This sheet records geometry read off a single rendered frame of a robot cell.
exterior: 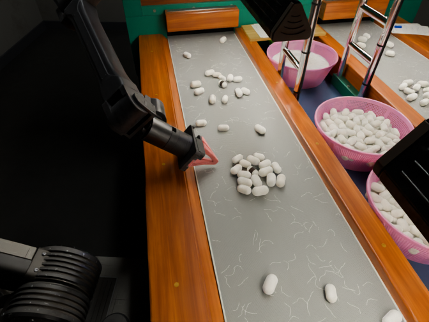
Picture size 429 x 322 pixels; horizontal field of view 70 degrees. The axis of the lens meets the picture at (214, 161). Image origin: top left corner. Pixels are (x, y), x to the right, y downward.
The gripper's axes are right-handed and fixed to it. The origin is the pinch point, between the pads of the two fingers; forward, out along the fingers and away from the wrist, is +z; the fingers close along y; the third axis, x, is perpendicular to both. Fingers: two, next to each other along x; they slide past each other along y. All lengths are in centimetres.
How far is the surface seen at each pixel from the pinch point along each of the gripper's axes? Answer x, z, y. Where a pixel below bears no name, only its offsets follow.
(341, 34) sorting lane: -45, 55, 71
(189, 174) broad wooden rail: 4.8, -4.5, -2.6
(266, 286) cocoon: -1.7, 2.8, -32.5
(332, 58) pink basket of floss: -35, 43, 48
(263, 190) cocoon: -5.8, 7.3, -11.3
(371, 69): -41, 37, 25
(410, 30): -65, 74, 63
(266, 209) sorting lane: -4.1, 8.3, -15.1
